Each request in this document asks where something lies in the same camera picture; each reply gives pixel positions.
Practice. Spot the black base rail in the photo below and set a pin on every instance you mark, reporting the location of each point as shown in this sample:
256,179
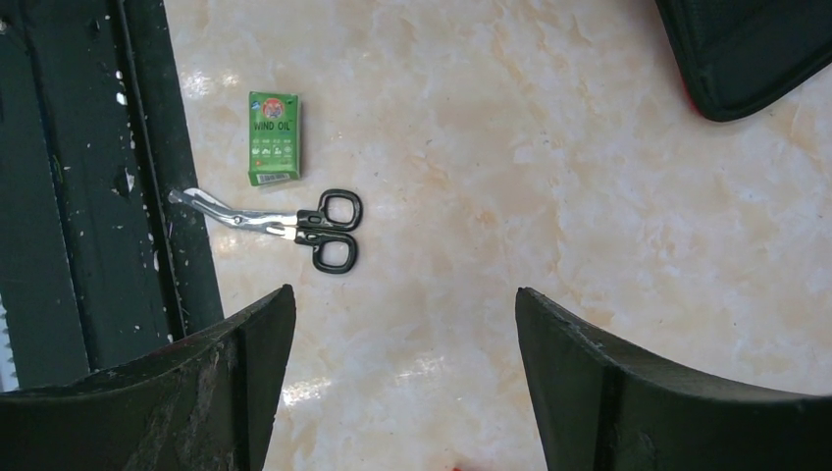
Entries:
98,267

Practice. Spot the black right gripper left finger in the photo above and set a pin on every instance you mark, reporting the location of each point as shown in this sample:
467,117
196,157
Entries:
206,402

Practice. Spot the black handled scissors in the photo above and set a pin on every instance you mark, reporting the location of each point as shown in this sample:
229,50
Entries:
313,228

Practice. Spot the red black medicine kit case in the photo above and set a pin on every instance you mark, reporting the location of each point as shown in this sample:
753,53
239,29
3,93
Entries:
737,57

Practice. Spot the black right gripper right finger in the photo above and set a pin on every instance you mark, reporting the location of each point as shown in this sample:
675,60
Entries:
604,403

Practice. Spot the green wind oil box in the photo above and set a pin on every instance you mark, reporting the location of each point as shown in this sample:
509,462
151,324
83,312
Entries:
274,150

